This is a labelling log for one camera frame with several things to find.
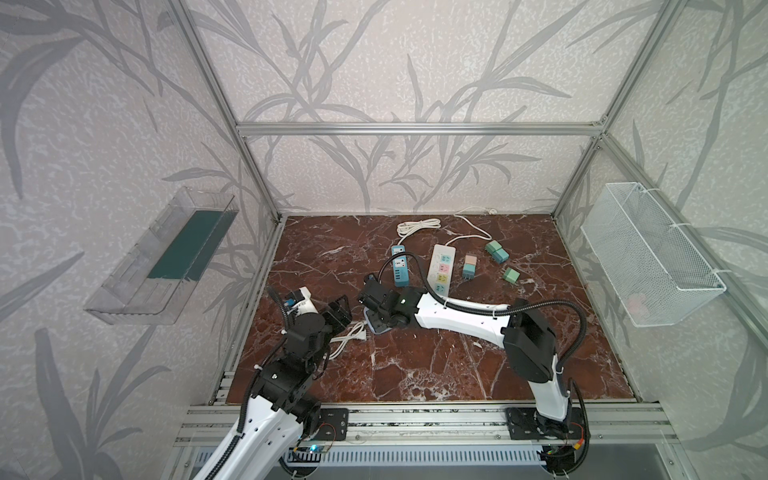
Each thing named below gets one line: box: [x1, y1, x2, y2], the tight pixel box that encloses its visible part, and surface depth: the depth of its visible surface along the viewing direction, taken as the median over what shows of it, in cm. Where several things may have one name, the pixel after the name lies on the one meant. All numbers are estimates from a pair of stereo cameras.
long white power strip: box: [427, 244, 456, 298], surface depth 104 cm
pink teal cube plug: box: [462, 255, 477, 280], surface depth 104 cm
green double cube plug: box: [485, 240, 510, 264], surface depth 110 cm
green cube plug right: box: [502, 267, 521, 283], surface depth 103 cm
